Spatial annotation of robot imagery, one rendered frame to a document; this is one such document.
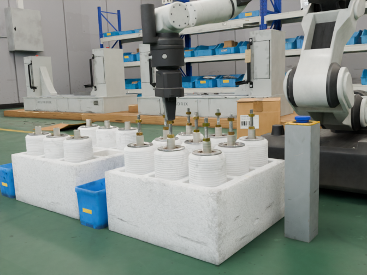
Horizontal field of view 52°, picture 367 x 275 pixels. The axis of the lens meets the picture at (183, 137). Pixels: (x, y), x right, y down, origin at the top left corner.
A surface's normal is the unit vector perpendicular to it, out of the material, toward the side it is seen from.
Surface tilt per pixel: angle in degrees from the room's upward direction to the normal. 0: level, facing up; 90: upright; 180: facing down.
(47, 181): 90
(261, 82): 90
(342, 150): 46
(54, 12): 90
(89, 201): 92
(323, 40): 61
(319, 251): 0
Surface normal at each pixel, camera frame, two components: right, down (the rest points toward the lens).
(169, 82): 0.32, 0.14
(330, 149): -0.45, -0.58
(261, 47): -0.59, 0.15
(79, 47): 0.80, 0.06
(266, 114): -0.28, 0.16
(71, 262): -0.04, -0.99
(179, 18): 0.58, 0.11
